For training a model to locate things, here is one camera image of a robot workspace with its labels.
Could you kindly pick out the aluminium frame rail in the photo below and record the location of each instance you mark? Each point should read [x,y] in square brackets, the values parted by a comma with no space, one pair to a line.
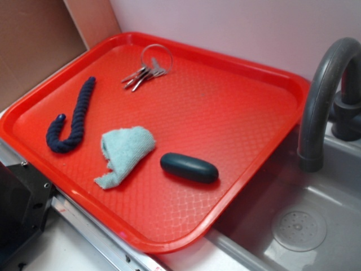
[73,240]

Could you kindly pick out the dark green plastic pickle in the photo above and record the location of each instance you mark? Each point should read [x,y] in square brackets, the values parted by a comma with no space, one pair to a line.
[189,168]

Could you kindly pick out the grey plastic faucet spout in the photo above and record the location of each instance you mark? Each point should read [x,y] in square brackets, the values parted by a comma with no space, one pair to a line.
[339,70]

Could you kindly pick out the grey plastic sink basin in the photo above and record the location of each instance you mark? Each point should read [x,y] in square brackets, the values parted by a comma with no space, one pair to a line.
[287,219]

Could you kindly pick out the grey faucet handle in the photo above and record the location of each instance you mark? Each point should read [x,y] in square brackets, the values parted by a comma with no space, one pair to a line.
[345,118]

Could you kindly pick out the brown cardboard panel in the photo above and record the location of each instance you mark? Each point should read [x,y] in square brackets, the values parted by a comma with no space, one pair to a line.
[40,37]

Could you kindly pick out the light blue cloth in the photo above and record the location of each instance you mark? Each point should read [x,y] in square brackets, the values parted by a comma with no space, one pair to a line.
[123,149]

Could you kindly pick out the red plastic tray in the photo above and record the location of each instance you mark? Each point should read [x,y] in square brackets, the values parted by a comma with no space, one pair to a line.
[229,112]

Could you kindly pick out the silver keys bunch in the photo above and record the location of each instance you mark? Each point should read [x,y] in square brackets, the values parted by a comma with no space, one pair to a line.
[143,74]

